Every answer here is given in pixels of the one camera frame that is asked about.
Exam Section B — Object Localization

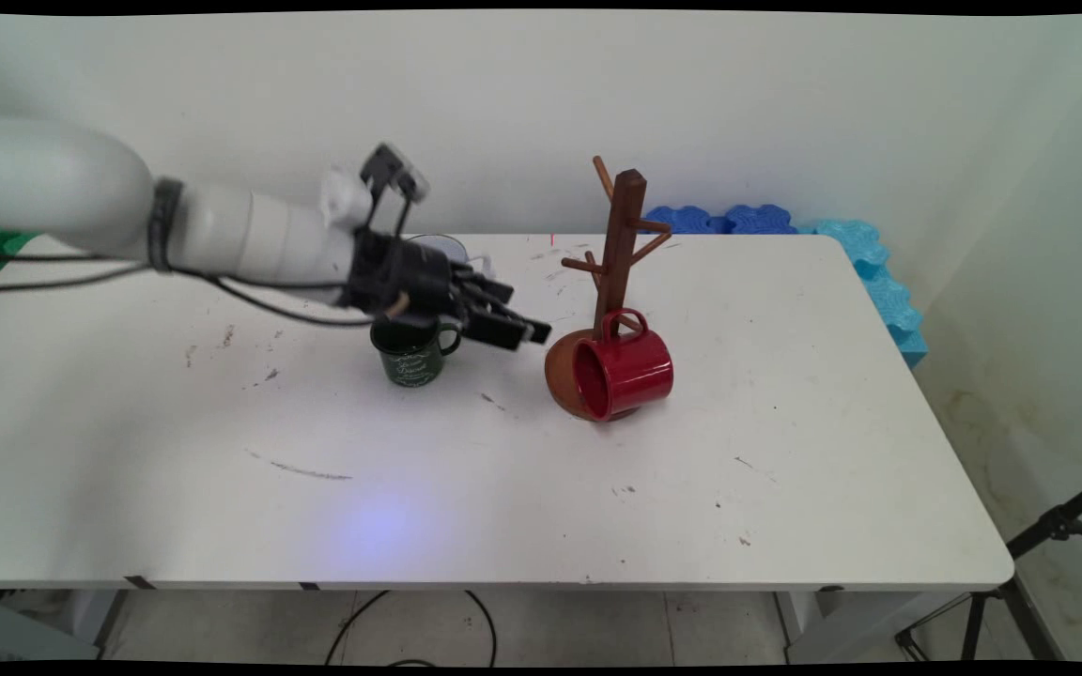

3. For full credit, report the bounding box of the black floor cable loop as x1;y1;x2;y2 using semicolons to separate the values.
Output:
324;590;498;668

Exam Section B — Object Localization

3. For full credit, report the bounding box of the white table leg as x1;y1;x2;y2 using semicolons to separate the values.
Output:
774;589;951;664

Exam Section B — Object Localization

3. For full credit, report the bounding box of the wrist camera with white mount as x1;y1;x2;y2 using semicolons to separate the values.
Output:
319;142;430;238

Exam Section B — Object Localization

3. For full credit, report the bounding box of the black robot wrist cable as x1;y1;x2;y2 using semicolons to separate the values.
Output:
151;265;410;329

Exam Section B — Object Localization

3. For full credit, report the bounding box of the black camera tripod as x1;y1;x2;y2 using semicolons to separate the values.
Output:
895;469;1082;663

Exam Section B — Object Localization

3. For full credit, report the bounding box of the dark blue foam mat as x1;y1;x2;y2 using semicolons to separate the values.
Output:
724;203;798;236
644;205;730;236

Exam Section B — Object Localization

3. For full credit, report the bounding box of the white ceramic pitcher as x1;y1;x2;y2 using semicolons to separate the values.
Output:
404;234;496;284

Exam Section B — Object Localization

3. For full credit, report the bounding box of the dark green enamel mug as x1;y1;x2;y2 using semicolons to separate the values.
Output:
370;315;463;389

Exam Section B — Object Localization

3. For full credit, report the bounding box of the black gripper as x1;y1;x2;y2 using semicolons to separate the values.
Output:
342;228;552;352

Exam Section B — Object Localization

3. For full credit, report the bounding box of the brown wooden mug tree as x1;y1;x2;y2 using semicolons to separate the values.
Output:
544;155;674;423

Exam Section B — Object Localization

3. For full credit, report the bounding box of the red enamel mug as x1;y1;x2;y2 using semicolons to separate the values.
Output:
572;308;674;422

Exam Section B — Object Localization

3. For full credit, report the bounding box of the cyan foam mat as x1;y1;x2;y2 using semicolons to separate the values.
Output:
797;219;930;368

